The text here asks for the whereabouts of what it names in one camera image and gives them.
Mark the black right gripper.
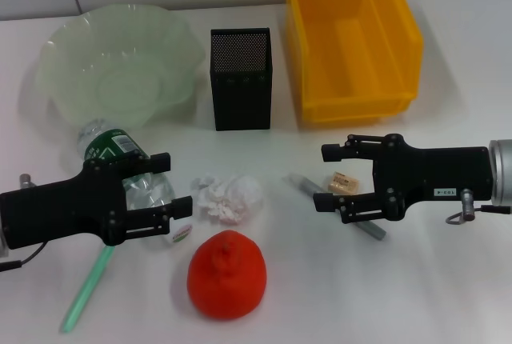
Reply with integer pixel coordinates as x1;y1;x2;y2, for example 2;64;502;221
313;134;495;224

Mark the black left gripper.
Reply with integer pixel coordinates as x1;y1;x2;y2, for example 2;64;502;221
0;151;194;250

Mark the clear green-label water bottle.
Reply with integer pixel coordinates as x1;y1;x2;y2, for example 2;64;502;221
75;118;197;248

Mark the white paper ball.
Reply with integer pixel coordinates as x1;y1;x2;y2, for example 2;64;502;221
190;174;265;226

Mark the orange fruit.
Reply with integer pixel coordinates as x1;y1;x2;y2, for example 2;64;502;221
186;230;268;308

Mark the green pen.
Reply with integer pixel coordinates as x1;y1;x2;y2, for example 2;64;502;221
59;244;115;334

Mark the beige eraser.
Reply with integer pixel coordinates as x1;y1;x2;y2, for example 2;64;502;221
326;173;360;193

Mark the grey marker pen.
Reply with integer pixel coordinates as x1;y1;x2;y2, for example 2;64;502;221
282;174;388;242

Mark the black mesh pen holder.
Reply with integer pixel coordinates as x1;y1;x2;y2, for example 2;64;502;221
210;26;273;132

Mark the pale green glass fruit plate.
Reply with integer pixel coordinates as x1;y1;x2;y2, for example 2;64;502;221
34;3;207;129

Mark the yellow plastic bin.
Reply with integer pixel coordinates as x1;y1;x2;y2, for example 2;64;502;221
281;0;425;124

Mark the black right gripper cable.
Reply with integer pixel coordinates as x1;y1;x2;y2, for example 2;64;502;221
446;188;512;225

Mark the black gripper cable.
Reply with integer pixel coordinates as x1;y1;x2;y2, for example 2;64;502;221
446;188;512;225
0;173;51;274

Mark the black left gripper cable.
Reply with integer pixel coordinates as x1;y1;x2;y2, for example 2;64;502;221
0;173;51;274

